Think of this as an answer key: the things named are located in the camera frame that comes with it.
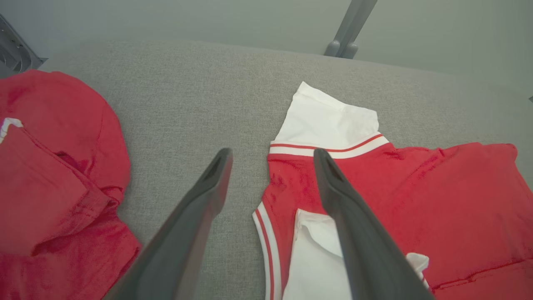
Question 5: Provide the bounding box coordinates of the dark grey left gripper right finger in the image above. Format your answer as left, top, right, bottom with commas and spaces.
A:
313, 149, 436, 300

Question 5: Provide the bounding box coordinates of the red white numbered jersey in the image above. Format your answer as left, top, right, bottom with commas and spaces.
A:
252, 81, 533, 300

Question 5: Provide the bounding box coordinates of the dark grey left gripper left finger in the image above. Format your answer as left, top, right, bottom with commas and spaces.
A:
104, 148, 234, 300

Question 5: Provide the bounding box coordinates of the red shorts white stripe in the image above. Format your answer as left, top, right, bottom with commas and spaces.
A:
0, 70, 142, 300

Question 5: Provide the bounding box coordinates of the grey metal wheeled stand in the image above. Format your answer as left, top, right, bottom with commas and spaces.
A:
0, 15, 48, 80

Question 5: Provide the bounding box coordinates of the grey metal partition post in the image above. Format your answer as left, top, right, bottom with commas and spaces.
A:
324, 0, 378, 59

